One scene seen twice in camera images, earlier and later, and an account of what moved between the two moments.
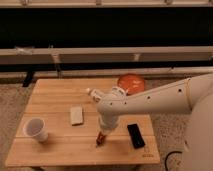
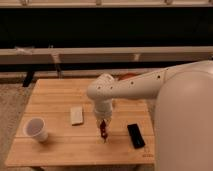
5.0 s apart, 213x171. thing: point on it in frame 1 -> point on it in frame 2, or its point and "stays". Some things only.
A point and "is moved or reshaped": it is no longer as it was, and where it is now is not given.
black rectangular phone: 135,136 stays
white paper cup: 36,127 stays
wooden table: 60,123 stays
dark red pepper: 100,139 is moved or reshaped
